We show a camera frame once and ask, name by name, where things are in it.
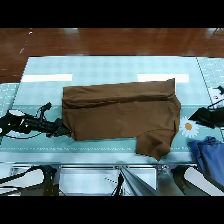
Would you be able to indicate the brown T-shirt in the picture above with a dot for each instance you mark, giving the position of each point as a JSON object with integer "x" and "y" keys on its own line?
{"x": 123, "y": 113}

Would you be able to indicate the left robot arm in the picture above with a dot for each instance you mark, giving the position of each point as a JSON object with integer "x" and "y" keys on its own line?
{"x": 20, "y": 121}

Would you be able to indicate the silver frame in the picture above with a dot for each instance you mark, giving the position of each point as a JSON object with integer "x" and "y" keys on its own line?
{"x": 140, "y": 180}

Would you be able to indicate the blue garment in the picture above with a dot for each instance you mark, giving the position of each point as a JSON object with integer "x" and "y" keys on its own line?
{"x": 210, "y": 156}

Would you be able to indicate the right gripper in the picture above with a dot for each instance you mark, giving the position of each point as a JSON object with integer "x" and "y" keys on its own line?
{"x": 203, "y": 117}

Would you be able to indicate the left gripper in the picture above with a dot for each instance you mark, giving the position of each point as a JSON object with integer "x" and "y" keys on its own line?
{"x": 56, "y": 127}

